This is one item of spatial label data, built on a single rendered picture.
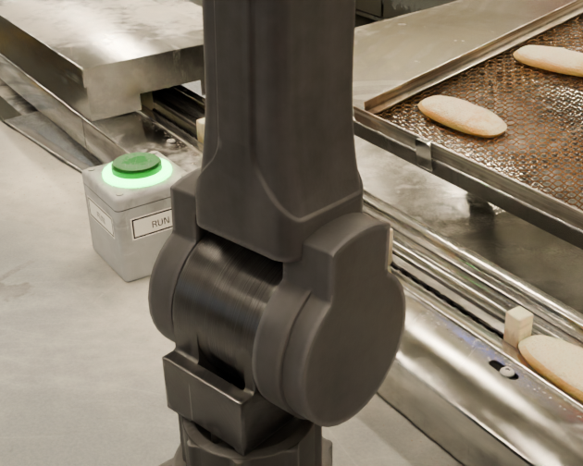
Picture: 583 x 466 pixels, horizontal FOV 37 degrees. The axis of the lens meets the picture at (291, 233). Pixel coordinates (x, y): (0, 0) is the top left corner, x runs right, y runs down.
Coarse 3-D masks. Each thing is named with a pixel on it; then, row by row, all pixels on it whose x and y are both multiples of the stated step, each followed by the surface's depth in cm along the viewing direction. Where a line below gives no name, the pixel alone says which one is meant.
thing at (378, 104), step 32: (576, 0) 92; (512, 32) 88; (576, 32) 89; (448, 64) 85; (512, 64) 85; (384, 96) 82; (416, 96) 83; (480, 96) 81; (384, 128) 78; (416, 128) 78; (448, 128) 77; (544, 128) 74; (448, 160) 72; (512, 160) 71; (512, 192) 67; (544, 192) 66; (576, 224) 62
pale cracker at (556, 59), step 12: (528, 48) 85; (540, 48) 85; (552, 48) 84; (528, 60) 84; (540, 60) 83; (552, 60) 82; (564, 60) 82; (576, 60) 81; (564, 72) 81; (576, 72) 80
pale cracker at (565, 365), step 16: (544, 336) 56; (528, 352) 54; (544, 352) 54; (560, 352) 53; (576, 352) 54; (544, 368) 53; (560, 368) 52; (576, 368) 52; (560, 384) 52; (576, 384) 51
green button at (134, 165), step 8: (120, 160) 69; (128, 160) 69; (136, 160) 69; (144, 160) 69; (152, 160) 69; (160, 160) 70; (112, 168) 68; (120, 168) 68; (128, 168) 68; (136, 168) 68; (144, 168) 68; (152, 168) 68; (160, 168) 69; (120, 176) 68; (128, 176) 67; (136, 176) 67; (144, 176) 68
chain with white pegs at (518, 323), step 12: (144, 96) 97; (168, 120) 95; (204, 120) 86; (204, 132) 86; (408, 276) 65; (432, 288) 64; (444, 300) 62; (468, 312) 61; (516, 312) 56; (528, 312) 56; (480, 324) 60; (516, 324) 55; (528, 324) 56; (504, 336) 57; (516, 336) 56; (528, 336) 56; (516, 348) 56
